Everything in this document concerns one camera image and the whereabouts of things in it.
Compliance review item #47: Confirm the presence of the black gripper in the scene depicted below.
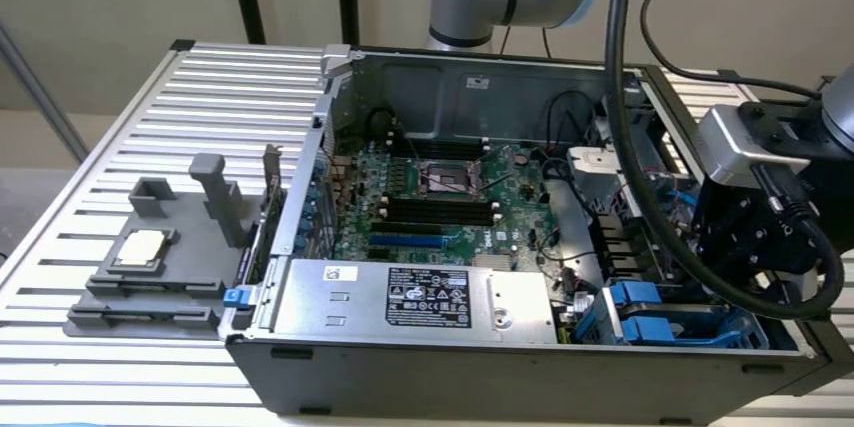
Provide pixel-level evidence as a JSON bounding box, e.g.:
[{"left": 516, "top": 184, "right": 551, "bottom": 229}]
[{"left": 688, "top": 100, "right": 854, "bottom": 298}]

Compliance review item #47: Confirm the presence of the blue disk bay caddy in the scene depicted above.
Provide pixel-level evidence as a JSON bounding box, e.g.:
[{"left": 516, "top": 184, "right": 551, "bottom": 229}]
[
  {"left": 619, "top": 315, "right": 675, "bottom": 347},
  {"left": 609, "top": 280, "right": 663, "bottom": 317}
]

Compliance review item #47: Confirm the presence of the black RAM slot bank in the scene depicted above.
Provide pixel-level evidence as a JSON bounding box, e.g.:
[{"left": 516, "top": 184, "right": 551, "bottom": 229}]
[
  {"left": 388, "top": 133, "right": 496, "bottom": 159},
  {"left": 381, "top": 195, "right": 502, "bottom": 229}
]

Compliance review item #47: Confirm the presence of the blue expansion slot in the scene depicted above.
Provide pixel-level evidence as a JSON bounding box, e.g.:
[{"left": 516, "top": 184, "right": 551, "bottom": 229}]
[{"left": 368, "top": 232, "right": 446, "bottom": 251}]

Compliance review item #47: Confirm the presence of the black expansion slot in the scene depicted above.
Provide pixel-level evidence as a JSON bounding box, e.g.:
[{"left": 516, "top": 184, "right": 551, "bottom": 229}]
[{"left": 369, "top": 219, "right": 446, "bottom": 236}]

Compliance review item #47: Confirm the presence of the silver drive cage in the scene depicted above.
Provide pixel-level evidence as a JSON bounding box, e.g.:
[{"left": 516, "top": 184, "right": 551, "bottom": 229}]
[{"left": 564, "top": 145, "right": 621, "bottom": 189}]

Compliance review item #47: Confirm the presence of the silver chipset heatsink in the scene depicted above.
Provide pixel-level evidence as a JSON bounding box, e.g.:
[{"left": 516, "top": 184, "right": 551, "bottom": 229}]
[{"left": 473, "top": 252, "right": 520, "bottom": 272}]

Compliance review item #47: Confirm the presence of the green motherboard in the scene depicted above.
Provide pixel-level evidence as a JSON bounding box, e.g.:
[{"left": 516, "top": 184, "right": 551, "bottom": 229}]
[{"left": 329, "top": 139, "right": 592, "bottom": 276}]

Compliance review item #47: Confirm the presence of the CPU socket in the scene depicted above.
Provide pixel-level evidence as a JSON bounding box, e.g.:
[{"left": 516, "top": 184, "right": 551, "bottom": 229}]
[{"left": 412, "top": 158, "right": 486, "bottom": 199}]

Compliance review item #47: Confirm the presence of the black open PC case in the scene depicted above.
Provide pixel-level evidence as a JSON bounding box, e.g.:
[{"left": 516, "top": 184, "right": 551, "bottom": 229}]
[{"left": 222, "top": 43, "right": 836, "bottom": 418}]

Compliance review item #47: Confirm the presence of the silver power supply unit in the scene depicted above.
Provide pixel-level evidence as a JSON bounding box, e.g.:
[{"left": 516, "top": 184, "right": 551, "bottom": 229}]
[{"left": 268, "top": 258, "right": 560, "bottom": 346}]

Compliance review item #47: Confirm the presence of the grey parts rack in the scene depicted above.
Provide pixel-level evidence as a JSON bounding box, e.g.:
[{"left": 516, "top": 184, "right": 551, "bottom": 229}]
[{"left": 61, "top": 151, "right": 269, "bottom": 337}]

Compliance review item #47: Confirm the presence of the silver CPU chip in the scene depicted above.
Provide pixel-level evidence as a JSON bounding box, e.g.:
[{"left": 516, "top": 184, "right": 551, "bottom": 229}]
[{"left": 114, "top": 228, "right": 173, "bottom": 266}]

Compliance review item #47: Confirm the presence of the RAM stick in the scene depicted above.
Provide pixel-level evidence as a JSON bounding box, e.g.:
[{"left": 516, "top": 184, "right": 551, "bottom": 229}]
[{"left": 70, "top": 311, "right": 209, "bottom": 325}]

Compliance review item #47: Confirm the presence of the blue disk wire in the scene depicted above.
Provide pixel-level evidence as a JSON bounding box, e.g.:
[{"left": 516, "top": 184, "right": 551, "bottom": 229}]
[{"left": 655, "top": 180, "right": 701, "bottom": 221}]

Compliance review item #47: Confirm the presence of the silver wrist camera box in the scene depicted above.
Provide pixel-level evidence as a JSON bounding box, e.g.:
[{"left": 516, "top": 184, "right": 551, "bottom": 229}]
[{"left": 695, "top": 103, "right": 812, "bottom": 186}]

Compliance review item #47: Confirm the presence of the thick black cable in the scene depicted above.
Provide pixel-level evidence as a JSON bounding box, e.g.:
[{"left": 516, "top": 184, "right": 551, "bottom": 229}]
[{"left": 601, "top": 0, "right": 844, "bottom": 322}]

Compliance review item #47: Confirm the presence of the black internal case wire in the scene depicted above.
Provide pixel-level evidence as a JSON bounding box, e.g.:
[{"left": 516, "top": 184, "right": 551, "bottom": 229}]
[{"left": 544, "top": 90, "right": 596, "bottom": 149}]

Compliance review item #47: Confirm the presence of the thin black cable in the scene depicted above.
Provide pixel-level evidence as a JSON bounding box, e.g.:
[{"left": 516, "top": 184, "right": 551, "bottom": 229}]
[{"left": 639, "top": 0, "right": 825, "bottom": 100}]

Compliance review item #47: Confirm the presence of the grey metal frame leg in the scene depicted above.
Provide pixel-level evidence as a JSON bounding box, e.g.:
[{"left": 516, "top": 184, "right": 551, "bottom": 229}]
[{"left": 0, "top": 21, "right": 90, "bottom": 164}]

